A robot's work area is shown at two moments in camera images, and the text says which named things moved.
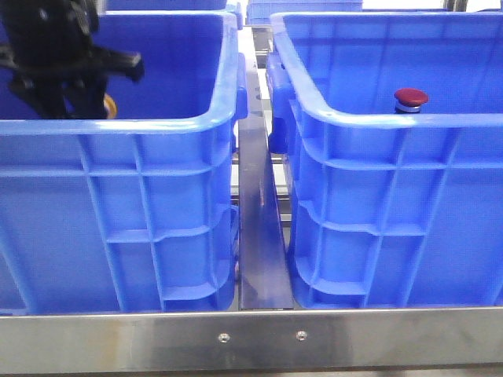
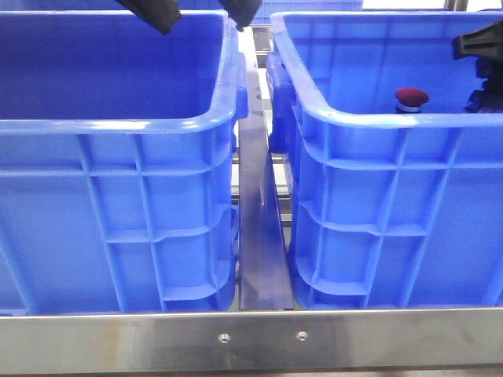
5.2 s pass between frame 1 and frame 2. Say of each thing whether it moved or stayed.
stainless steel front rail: stayed
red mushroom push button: stayed
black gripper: moved
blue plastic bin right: stayed
